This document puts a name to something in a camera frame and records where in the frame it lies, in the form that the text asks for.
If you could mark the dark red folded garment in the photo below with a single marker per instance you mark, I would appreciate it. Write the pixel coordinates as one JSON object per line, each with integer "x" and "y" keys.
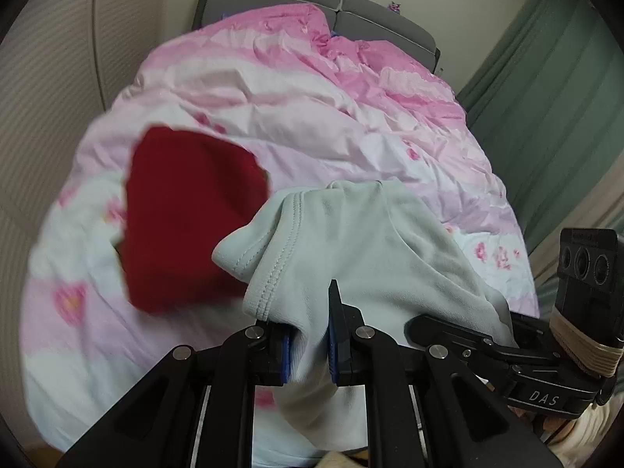
{"x": 185, "y": 192}

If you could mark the black camera box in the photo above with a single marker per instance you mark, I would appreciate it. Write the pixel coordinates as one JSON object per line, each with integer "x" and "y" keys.
{"x": 587, "y": 317}

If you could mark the person's right hand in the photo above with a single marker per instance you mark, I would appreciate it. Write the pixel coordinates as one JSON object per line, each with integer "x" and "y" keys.
{"x": 550, "y": 429}

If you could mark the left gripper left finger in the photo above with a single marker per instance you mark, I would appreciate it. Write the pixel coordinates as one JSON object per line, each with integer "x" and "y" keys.
{"x": 193, "y": 408}

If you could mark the green curtain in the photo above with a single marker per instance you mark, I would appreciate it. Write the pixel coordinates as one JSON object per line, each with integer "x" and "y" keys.
{"x": 547, "y": 107}

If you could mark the light grey small garment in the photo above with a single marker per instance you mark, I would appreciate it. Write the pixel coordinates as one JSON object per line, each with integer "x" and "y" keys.
{"x": 389, "y": 256}

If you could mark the grey padded headboard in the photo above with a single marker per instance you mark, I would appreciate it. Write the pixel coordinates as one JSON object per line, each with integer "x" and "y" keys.
{"x": 354, "y": 19}

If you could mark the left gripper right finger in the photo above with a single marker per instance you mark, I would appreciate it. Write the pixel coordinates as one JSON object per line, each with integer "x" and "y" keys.
{"x": 424, "y": 408}

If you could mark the pink floral bed quilt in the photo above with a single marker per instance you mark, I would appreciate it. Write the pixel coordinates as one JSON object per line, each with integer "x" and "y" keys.
{"x": 303, "y": 107}

